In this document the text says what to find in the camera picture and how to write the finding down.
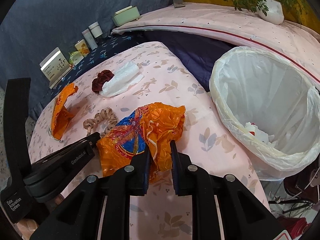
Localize orange plastic snack bag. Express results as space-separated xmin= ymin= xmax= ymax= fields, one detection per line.
xmin=50 ymin=83 xmax=78 ymax=140

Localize orange blue dragonfly bag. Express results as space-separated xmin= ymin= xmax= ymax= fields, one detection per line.
xmin=97 ymin=102 xmax=186 ymax=184

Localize white lined trash bin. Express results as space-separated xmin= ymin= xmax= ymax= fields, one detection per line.
xmin=209 ymin=47 xmax=319 ymax=181

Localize left hand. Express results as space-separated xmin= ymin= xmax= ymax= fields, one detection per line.
xmin=16 ymin=194 xmax=65 ymax=239

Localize beige scrunchie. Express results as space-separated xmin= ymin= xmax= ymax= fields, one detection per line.
xmin=83 ymin=107 xmax=118 ymax=138

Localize dark red scrunchie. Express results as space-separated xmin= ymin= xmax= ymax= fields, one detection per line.
xmin=92 ymin=69 xmax=114 ymax=94

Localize white product box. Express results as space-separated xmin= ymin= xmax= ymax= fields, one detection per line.
xmin=40 ymin=47 xmax=72 ymax=89

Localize white tissue paper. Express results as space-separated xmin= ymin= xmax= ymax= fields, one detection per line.
xmin=99 ymin=61 xmax=144 ymax=98

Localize green yellow small packet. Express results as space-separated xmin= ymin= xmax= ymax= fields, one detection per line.
xmin=69 ymin=51 xmax=84 ymax=66

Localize yellow small box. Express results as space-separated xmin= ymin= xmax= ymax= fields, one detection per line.
xmin=74 ymin=39 xmax=90 ymax=57

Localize pink floral tablecloth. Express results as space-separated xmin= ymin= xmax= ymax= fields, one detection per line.
xmin=29 ymin=42 xmax=267 ymax=239

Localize navy floral cloth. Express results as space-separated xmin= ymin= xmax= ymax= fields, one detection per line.
xmin=51 ymin=34 xmax=143 ymax=99

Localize tall white bottle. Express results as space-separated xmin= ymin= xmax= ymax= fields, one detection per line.
xmin=82 ymin=29 xmax=98 ymax=50

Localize white jar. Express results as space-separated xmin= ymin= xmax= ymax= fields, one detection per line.
xmin=88 ymin=22 xmax=103 ymax=38

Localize blue grey backdrop cloth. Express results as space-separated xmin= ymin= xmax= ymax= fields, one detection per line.
xmin=1 ymin=0 xmax=172 ymax=119

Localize mint green tissue box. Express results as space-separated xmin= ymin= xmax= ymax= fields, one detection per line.
xmin=112 ymin=6 xmax=140 ymax=27

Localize pink sofa cover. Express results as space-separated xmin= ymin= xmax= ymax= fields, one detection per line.
xmin=112 ymin=3 xmax=319 ymax=87

